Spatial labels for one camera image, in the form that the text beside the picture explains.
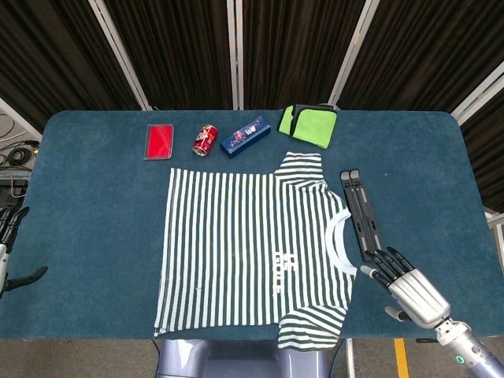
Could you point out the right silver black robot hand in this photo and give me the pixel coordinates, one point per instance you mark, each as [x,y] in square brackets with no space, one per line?
[419,293]

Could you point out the white metal frame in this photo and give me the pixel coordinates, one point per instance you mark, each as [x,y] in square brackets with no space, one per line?
[495,232]

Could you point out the green folded cloth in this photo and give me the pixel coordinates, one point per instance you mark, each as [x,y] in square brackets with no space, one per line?
[311,125]

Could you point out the blue rectangular box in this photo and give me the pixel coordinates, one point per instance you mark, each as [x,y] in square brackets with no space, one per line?
[245,136]

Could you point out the green white striped shirt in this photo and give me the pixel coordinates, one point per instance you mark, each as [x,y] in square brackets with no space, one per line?
[236,244]

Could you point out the grey robot torso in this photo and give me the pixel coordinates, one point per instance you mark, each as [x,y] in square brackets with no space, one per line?
[236,358]

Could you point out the white partition post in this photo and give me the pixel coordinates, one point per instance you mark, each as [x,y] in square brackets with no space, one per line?
[17,118]
[119,51]
[353,51]
[231,51]
[482,100]

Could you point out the dark brown curtain panel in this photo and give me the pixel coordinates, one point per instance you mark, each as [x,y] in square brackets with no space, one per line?
[295,51]
[169,51]
[47,47]
[486,165]
[425,47]

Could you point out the red soda can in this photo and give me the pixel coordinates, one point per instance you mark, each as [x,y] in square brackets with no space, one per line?
[205,139]

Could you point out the black folding laptop stand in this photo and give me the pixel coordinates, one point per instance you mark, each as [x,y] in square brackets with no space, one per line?
[360,208]

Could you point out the white table leg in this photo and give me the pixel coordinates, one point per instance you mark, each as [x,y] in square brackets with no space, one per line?
[350,358]

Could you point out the red flat card case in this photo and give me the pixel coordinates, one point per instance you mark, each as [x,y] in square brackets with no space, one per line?
[158,141]

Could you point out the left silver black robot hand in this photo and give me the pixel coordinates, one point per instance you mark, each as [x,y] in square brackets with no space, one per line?
[12,224]

